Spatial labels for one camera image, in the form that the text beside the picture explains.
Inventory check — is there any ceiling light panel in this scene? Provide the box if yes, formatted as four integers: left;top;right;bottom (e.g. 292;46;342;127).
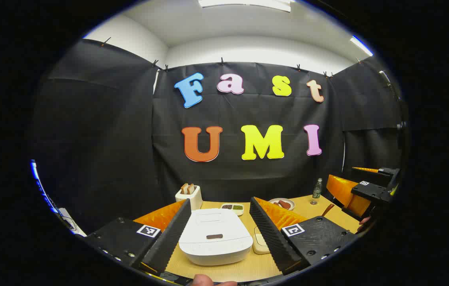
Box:
349;35;374;57

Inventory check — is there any clear container of rice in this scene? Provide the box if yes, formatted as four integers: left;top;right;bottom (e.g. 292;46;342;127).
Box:
252;226;271;255

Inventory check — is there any white rice cooker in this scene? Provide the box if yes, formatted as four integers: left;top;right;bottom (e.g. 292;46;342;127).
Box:
178;209;254;266

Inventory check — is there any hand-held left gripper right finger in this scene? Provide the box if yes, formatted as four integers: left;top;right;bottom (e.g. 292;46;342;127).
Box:
249;197;358;276

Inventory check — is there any white round plate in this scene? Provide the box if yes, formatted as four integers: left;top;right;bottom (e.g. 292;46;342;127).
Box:
269;198;295;211

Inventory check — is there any cream toaster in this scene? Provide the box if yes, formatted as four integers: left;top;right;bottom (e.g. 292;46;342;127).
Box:
175;185;203;211

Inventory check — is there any black backdrop cloth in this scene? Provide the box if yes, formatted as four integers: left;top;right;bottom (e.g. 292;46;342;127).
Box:
30;38;409;235

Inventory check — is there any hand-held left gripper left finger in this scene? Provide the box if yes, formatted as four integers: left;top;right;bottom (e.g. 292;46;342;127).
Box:
83;198;192;275

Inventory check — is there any white divided dish of beans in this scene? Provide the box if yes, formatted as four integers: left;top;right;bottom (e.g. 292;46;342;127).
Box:
220;203;245;216

